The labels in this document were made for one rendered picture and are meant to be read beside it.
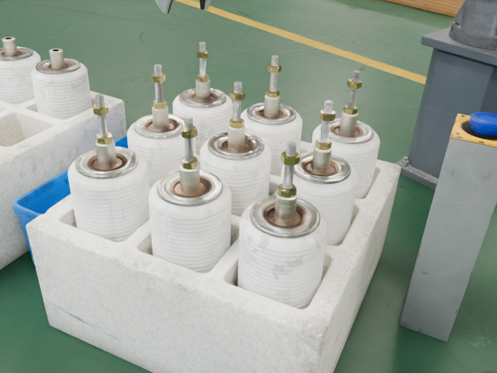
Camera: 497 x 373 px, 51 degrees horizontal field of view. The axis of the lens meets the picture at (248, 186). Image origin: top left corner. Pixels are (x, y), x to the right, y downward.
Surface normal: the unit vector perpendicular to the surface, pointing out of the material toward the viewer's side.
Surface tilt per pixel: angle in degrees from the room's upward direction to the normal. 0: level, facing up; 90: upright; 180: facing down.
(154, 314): 90
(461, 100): 90
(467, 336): 0
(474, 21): 73
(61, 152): 90
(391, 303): 0
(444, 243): 90
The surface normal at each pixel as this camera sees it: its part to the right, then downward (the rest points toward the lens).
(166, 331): -0.43, 0.47
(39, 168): 0.88, 0.29
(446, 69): -0.74, 0.33
